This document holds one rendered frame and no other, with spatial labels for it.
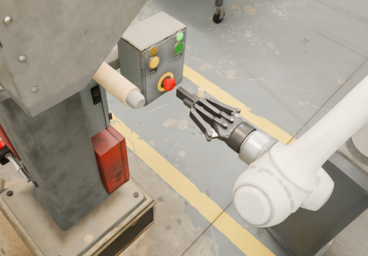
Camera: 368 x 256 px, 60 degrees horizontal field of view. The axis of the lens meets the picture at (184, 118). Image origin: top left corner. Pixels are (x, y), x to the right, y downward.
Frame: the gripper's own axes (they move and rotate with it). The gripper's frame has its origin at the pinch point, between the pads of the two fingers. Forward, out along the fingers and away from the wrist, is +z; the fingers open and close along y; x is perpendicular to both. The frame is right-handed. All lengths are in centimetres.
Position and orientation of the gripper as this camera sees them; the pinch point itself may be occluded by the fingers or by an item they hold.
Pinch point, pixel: (187, 97)
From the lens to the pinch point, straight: 86.4
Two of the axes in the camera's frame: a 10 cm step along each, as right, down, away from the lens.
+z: -7.2, -5.5, 4.1
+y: 6.9, -5.2, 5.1
